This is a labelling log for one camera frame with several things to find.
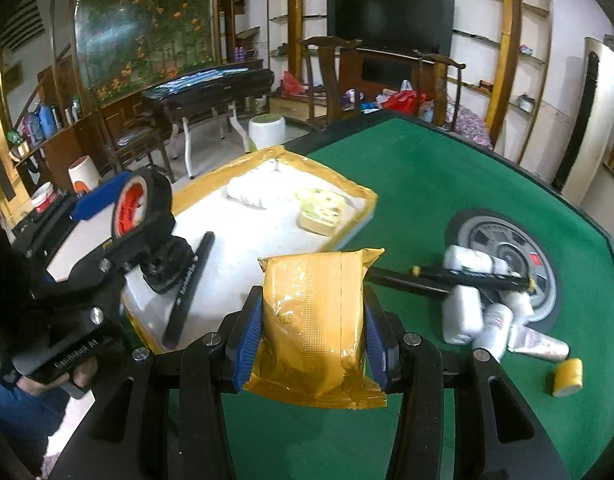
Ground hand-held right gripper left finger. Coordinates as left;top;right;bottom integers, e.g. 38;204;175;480
47;285;265;480

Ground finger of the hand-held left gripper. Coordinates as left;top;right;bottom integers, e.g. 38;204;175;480
102;210;177;273
14;172;135;256

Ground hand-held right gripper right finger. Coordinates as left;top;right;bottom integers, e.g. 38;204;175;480
364;287;570;480

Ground black tape roll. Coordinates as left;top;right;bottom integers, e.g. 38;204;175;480
112;167;174;252

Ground gold foil packet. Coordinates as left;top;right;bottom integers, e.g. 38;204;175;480
242;247;388;411

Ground black marker pen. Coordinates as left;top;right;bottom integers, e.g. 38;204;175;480
162;231;216;352

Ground black tube with gold band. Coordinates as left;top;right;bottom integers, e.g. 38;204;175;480
369;266;536;297

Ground white charger plug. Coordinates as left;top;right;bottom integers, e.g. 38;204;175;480
442;285;484;345

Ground white tray with gold tape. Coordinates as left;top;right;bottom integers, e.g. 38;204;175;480
122;145;379;356

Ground white labelled bottle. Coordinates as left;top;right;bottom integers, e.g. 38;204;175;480
474;304;514;362

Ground white cloth bundle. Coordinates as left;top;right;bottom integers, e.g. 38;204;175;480
227;170;284;209

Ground white squeeze tube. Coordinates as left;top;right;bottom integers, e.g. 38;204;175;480
507;322;570;364

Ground yellow cylinder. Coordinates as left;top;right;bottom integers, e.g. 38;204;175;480
552;357;584;399

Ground person's left hand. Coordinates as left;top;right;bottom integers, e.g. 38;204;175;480
17;355;98;397

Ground white orange cup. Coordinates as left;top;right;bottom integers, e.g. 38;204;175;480
68;156;102;194

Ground white bucket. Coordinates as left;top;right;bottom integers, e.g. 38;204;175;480
31;181;58;214

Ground dark wooden armchair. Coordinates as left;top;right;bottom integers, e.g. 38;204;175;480
104;115;176;182

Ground blue bottle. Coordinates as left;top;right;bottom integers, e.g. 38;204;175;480
37;104;58;140

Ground person's blue trousers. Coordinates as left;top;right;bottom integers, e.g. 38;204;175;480
0;375;75;466

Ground white round stool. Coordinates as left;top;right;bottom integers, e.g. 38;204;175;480
248;115;287;152

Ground wheel print round mat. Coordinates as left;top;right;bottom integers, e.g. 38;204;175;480
446;208;562;333

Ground red plastic bag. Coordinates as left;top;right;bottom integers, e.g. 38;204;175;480
382;90;419;114
282;71;306;96

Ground wooden chair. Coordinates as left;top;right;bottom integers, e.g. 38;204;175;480
297;36;364;127
414;50;466;132

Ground standing air conditioner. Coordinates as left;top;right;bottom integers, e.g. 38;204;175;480
552;36;614;206

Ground black television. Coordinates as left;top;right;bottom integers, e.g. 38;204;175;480
327;0;455;59

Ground flower wall painting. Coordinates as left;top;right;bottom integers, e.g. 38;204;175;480
74;0;213;107

